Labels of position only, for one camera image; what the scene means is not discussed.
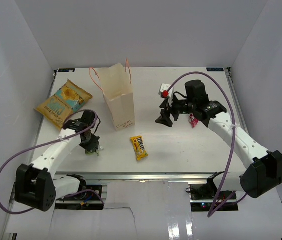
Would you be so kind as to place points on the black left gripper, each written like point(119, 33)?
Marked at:
point(93, 146)

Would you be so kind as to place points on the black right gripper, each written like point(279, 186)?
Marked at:
point(165, 119)

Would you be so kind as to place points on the red mints packet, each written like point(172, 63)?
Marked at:
point(192, 120)

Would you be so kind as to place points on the yellow M&M's packet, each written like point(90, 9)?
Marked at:
point(138, 147)

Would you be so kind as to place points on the yellow chips bag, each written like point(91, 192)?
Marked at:
point(68, 99)

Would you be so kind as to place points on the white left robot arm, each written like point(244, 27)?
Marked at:
point(35, 184)

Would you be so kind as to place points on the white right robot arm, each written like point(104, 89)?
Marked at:
point(263, 168)

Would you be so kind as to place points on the white paper bag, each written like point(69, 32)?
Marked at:
point(116, 86)

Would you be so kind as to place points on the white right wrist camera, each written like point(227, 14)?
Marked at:
point(166, 91)

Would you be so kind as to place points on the front aluminium rail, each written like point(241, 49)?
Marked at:
point(103, 178)

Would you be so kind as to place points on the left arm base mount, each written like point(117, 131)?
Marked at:
point(86, 201)

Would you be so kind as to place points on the aluminium table edge rail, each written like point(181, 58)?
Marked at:
point(235, 99)

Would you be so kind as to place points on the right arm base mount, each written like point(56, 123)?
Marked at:
point(201, 198)

